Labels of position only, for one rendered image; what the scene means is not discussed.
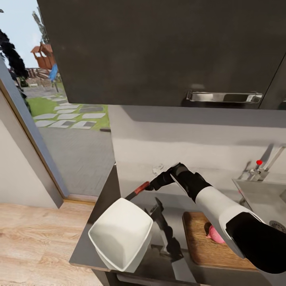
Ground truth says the parer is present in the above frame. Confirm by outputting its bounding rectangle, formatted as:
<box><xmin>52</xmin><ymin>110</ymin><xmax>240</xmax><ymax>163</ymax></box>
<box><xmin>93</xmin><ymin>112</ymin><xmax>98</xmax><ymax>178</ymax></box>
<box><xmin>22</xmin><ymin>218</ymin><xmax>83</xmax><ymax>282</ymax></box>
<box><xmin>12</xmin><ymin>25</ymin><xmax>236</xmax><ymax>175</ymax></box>
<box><xmin>124</xmin><ymin>181</ymin><xmax>150</xmax><ymax>200</ymax></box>

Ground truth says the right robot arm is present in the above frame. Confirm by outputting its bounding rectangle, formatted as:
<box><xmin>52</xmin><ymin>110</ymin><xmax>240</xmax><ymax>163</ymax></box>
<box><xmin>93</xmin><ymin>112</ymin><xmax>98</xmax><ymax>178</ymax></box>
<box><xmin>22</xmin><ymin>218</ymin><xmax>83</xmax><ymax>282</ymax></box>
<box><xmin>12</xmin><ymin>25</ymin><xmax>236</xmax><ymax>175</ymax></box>
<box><xmin>145</xmin><ymin>162</ymin><xmax>286</xmax><ymax>286</ymax></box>

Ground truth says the vidalia onion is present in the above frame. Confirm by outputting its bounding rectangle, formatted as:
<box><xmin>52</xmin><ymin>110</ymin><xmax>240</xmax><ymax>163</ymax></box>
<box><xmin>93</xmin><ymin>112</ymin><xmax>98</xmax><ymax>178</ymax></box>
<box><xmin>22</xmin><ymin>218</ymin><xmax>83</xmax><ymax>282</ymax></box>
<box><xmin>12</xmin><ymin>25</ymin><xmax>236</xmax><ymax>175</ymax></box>
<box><xmin>206</xmin><ymin>225</ymin><xmax>226</xmax><ymax>244</ymax></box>

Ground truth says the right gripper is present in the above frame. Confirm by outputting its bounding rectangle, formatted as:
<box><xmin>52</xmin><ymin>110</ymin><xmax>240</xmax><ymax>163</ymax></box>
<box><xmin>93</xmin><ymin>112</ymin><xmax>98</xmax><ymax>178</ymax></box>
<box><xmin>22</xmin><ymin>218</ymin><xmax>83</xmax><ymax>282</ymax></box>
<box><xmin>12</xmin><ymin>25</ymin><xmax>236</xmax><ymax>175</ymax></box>
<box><xmin>145</xmin><ymin>172</ymin><xmax>168</xmax><ymax>191</ymax></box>

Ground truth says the cutting board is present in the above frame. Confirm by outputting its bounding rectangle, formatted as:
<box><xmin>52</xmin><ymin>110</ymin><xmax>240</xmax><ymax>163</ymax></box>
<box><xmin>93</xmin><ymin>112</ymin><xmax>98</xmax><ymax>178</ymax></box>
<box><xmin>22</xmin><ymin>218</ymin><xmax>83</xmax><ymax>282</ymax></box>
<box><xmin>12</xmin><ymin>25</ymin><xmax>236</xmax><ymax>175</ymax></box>
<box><xmin>183</xmin><ymin>212</ymin><xmax>258</xmax><ymax>270</ymax></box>

